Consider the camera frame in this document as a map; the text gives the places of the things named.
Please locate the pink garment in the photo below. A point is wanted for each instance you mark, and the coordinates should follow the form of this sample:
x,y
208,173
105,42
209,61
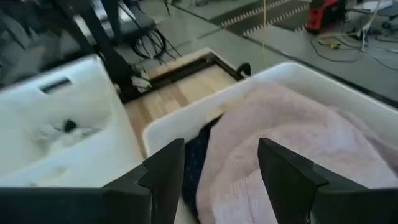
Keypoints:
x,y
280,118

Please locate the black rig post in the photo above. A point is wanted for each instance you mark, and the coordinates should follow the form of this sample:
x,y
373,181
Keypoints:
x,y
105,53

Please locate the black mat with striped edge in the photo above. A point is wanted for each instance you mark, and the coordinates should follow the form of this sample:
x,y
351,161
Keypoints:
x,y
280,21

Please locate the white perforated basket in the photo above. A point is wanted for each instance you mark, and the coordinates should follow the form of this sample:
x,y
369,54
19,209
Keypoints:
x,y
93,155

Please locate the black table frame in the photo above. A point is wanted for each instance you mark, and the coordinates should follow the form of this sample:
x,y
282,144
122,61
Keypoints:
x,y
186,70

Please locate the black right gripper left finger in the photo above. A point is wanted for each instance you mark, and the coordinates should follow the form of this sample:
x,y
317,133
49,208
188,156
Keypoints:
x,y
155,193

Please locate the white garment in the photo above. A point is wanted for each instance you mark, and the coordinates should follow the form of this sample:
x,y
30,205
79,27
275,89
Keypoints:
x,y
46,133

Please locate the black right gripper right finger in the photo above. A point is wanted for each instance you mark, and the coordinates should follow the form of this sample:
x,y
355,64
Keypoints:
x,y
295,189

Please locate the white woven basket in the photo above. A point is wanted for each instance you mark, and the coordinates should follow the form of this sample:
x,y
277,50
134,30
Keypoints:
x,y
192,118

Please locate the navy dotted garment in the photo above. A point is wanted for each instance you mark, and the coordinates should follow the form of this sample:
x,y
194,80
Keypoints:
x,y
194,161

